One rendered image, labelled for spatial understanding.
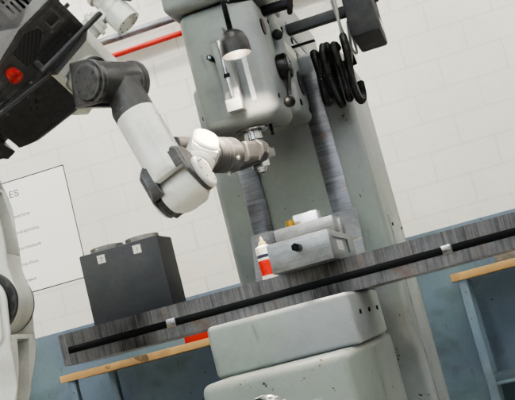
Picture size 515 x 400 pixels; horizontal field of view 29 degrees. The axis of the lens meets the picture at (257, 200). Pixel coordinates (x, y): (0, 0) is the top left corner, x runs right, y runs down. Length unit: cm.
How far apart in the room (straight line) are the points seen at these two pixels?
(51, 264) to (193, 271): 107
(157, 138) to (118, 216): 511
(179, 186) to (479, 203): 472
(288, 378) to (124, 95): 68
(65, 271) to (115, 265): 474
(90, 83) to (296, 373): 74
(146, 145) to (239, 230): 89
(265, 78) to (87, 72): 53
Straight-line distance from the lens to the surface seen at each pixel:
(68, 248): 732
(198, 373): 698
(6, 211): 238
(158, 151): 207
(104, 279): 260
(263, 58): 249
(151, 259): 256
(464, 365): 666
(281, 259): 229
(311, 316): 224
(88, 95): 213
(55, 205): 738
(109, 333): 252
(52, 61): 220
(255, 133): 252
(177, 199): 208
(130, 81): 215
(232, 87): 245
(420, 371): 284
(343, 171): 286
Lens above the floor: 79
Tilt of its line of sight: 8 degrees up
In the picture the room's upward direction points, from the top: 14 degrees counter-clockwise
